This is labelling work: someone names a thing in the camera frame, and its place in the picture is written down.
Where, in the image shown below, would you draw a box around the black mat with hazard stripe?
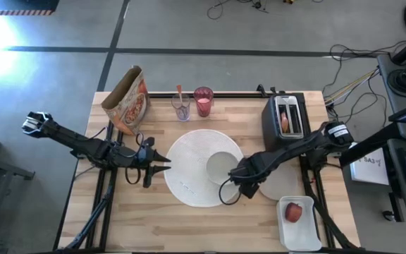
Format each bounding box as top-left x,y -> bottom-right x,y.
0,0 -> 60,16

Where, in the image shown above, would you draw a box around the black chrome-top toaster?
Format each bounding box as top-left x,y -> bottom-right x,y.
261,93 -> 312,152

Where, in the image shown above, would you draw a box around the red plastic tumbler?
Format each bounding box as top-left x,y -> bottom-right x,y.
192,86 -> 214,118

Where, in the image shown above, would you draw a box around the white rectangular tray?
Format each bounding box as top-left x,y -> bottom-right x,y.
276,195 -> 323,252

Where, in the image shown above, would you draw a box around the black metal table frame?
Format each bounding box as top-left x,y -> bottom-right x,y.
53,83 -> 362,254

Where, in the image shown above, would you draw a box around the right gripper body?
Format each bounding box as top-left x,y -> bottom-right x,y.
229,159 -> 260,199

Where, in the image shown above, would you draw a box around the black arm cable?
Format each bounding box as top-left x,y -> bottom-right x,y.
124,132 -> 146,185
219,176 -> 242,206

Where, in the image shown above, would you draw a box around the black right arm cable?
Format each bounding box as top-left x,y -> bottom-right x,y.
219,176 -> 242,206

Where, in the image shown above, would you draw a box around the pumpkin cereal box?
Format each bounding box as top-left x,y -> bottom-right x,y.
100,65 -> 151,137

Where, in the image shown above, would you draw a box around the tangled yellow and black cables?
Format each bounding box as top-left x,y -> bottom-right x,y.
321,40 -> 406,137

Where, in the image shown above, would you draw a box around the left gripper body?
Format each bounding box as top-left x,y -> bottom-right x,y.
137,136 -> 156,188

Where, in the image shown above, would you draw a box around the white round woven placemat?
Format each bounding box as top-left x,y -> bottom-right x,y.
163,128 -> 245,208

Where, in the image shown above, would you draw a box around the red apple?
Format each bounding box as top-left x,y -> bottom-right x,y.
284,202 -> 303,224

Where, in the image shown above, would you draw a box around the orange-handled metal spoon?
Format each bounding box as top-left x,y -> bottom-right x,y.
176,84 -> 185,119

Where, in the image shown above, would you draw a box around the white ceramic bowl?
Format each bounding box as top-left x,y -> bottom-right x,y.
205,150 -> 241,187

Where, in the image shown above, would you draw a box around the beige round plate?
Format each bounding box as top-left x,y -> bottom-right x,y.
258,160 -> 301,201

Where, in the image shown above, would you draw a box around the black floor cable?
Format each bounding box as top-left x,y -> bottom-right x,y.
206,0 -> 271,20

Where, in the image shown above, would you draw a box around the bagel half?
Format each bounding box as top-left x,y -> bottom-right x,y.
280,111 -> 290,134

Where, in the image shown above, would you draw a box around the black coiled cable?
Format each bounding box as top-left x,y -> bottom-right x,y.
386,68 -> 406,95

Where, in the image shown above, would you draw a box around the black diagonal stand bar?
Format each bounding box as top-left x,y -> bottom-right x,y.
339,121 -> 401,167

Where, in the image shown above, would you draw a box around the gray metal stand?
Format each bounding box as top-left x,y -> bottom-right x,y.
0,151 -> 36,254

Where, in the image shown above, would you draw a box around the white paper sheet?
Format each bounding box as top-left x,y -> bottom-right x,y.
350,142 -> 390,186

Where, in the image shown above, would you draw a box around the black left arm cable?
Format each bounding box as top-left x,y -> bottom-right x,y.
124,132 -> 146,185

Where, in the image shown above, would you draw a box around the clear glass tumbler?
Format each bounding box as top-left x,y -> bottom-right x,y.
171,92 -> 192,123

